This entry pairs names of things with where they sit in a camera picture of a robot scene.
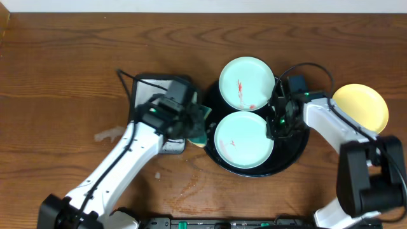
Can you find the green scrubbing sponge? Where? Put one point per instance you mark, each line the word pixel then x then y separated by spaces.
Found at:
pixel 201 140

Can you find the black rectangular soapy tray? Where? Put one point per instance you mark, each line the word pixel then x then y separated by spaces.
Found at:
pixel 141 92

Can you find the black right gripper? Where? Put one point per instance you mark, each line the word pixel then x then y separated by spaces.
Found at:
pixel 275 133

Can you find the yellow plate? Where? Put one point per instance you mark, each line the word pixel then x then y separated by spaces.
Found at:
pixel 364 105

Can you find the mint plate with red stain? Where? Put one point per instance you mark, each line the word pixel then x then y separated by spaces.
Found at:
pixel 246 83

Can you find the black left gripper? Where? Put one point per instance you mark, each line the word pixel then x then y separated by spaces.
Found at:
pixel 193 120

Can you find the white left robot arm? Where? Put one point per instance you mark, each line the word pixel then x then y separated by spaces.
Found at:
pixel 91 203

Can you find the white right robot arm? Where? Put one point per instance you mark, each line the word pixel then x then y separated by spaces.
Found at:
pixel 371 176

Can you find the black round tray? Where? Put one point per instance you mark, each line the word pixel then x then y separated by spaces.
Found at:
pixel 285 151

